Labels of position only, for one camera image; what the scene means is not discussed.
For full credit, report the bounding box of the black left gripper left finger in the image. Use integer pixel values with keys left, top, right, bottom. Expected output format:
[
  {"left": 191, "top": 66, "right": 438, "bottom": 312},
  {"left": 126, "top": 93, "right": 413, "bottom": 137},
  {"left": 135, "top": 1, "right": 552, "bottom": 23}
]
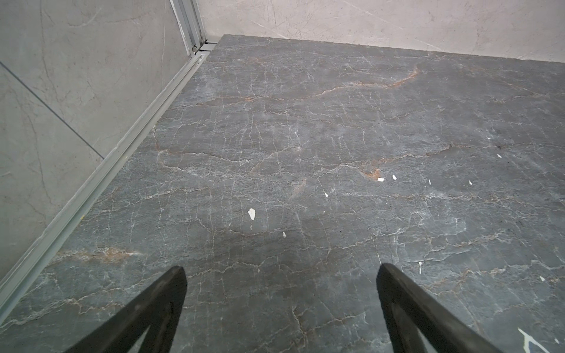
[{"left": 67, "top": 266, "right": 187, "bottom": 352}]

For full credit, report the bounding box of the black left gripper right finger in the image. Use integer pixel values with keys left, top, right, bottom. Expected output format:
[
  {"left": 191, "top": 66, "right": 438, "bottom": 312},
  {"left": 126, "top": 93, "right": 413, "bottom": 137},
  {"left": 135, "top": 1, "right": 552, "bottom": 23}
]
[{"left": 376, "top": 263, "right": 500, "bottom": 352}]

